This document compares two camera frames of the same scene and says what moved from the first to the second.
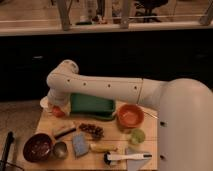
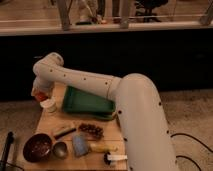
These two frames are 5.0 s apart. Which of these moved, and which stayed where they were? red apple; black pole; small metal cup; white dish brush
Moved: red apple
Stayed: black pole; small metal cup; white dish brush
